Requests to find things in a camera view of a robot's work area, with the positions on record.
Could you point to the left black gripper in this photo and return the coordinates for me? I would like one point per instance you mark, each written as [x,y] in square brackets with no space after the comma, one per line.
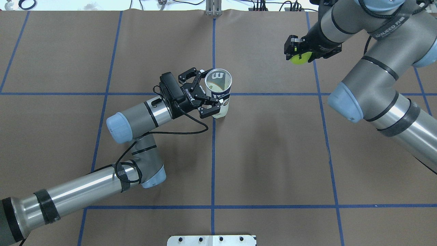
[184,99]

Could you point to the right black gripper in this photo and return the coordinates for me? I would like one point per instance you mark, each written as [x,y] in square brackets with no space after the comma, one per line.
[316,43]

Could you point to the yellow tennis ball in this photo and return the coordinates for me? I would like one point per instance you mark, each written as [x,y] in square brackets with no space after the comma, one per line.
[300,59]
[214,88]

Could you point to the clear tennis ball can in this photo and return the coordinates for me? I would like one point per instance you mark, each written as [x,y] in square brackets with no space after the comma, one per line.
[218,83]

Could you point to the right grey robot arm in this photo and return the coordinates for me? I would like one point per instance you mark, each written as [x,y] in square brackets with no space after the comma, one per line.
[405,36]

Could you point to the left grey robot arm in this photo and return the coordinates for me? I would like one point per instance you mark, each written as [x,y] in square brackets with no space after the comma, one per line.
[136,125]

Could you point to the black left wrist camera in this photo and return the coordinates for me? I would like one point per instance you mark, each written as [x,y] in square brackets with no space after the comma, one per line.
[170,89]

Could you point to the silver camera post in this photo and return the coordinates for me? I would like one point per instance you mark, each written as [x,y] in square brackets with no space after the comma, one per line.
[214,8]

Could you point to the white metal base plate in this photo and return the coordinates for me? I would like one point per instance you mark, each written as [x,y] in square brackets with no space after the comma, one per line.
[212,240]

